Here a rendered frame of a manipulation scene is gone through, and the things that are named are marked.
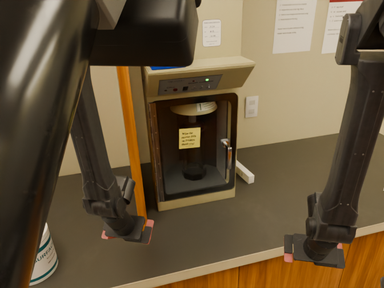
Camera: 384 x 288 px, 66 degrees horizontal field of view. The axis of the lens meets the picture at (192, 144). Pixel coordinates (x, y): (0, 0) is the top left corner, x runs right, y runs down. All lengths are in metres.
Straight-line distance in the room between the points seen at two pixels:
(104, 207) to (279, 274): 0.74
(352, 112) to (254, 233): 0.69
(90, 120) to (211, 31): 0.53
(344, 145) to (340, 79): 1.33
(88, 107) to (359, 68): 0.45
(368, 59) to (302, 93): 1.26
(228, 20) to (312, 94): 0.90
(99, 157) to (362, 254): 1.10
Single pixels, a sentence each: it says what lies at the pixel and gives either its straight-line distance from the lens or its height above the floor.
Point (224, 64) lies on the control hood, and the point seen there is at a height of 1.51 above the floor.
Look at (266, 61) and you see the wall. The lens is 1.57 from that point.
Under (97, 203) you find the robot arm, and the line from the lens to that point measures 0.71.
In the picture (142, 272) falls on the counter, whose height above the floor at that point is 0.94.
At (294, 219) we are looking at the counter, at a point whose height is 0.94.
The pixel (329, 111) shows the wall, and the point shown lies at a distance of 1.89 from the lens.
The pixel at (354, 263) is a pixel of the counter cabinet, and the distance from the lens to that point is 1.43.
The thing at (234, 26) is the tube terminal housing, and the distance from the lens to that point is 1.01.
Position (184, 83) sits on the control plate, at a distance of 0.91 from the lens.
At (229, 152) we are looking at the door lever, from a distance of 1.06.
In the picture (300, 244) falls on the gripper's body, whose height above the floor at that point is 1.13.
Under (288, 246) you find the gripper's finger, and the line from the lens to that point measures 0.84.
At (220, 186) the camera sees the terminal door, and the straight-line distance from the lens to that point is 1.19.
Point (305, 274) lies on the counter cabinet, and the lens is 1.30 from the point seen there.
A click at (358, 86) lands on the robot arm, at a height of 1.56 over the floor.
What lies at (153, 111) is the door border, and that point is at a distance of 0.98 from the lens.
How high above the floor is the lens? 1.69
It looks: 26 degrees down
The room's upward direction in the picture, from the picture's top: 2 degrees counter-clockwise
